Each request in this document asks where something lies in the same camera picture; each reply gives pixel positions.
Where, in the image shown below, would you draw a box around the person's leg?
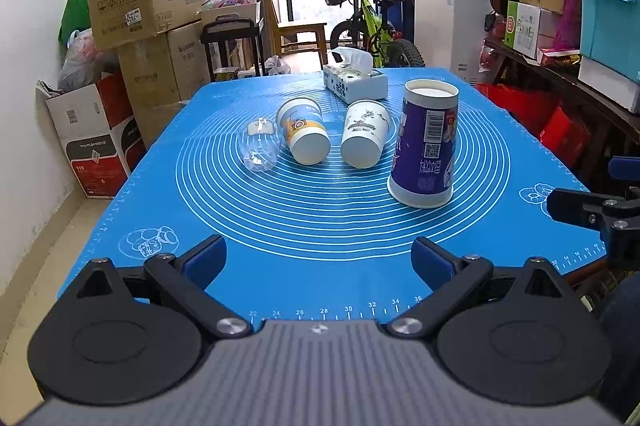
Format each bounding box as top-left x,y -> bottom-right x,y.
597,271 -> 640,422

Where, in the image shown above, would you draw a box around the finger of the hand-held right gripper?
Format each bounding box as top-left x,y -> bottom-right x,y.
546,187 -> 640,269
608,156 -> 640,182

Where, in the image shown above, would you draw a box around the tall purple paper cup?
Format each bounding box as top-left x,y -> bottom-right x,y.
387,79 -> 460,209

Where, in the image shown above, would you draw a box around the green and black bicycle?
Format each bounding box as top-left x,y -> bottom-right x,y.
304,0 -> 426,68

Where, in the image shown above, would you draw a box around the red and white carton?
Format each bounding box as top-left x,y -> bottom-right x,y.
46,71 -> 147,199

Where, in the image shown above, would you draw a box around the blue silicone baking mat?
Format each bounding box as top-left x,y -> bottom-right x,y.
56,67 -> 608,324

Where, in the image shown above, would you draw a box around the grey plastic bag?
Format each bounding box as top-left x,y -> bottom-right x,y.
58,29 -> 118,92

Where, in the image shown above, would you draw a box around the red bags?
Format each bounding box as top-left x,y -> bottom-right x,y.
477,84 -> 591,167

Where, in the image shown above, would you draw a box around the white cup with yellow print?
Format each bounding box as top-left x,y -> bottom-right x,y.
275,98 -> 331,165

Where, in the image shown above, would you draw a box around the white cup with grey print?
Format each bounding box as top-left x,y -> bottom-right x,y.
340,100 -> 392,169

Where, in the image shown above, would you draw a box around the white patterned tissue box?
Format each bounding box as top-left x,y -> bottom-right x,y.
322,47 -> 389,105

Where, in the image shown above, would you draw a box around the dark wooden side table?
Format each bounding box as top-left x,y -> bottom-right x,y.
484,37 -> 640,187

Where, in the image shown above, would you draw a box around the magenta bag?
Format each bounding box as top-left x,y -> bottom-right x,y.
554,0 -> 583,52

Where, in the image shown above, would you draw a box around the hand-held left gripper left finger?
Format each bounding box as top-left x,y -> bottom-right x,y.
66,235 -> 252,340

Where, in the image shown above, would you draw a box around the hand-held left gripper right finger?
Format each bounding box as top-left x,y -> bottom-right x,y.
389,236 -> 576,338

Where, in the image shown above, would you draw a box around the wooden chair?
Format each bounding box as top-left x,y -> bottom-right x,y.
262,0 -> 328,70

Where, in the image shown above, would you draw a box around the green and white box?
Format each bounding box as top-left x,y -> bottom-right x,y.
504,0 -> 558,60

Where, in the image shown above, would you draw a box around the green bag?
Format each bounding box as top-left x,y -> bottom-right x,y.
58,0 -> 92,44

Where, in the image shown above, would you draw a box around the clear plastic cup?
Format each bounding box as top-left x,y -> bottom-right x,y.
239,117 -> 279,171

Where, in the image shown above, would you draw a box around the white chest freezer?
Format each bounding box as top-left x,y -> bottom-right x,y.
414,0 -> 496,82

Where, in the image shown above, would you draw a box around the teal plastic storage bin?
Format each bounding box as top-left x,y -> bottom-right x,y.
576,0 -> 640,82

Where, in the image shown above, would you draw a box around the tall brown cardboard box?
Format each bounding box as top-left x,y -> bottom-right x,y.
117,20 -> 211,149

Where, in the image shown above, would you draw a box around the white flat box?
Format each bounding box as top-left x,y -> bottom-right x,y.
578,56 -> 640,113

